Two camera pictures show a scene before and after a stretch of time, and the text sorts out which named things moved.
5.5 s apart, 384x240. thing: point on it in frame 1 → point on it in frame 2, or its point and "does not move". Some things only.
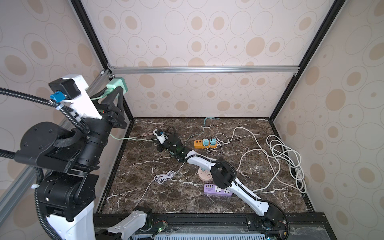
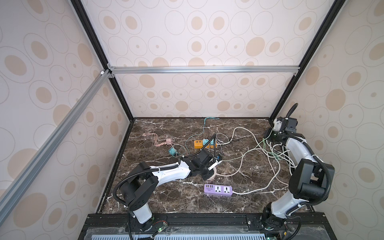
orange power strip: (199, 144) does not move
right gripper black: (159, 147) → (270, 134)
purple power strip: (213, 189) does not move
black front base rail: (217, 226) does not move
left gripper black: (113, 103) → (209, 175)
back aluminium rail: (199, 70) does not move
